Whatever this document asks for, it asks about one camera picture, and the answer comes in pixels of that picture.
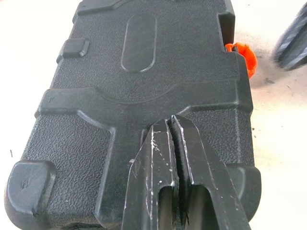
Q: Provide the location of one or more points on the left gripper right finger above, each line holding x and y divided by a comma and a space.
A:
206, 182

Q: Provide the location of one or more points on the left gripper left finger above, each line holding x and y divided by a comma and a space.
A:
151, 182

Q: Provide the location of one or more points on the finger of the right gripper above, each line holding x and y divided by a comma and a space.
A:
292, 43

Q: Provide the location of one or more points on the black plastic tool case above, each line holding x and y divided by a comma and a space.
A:
144, 95

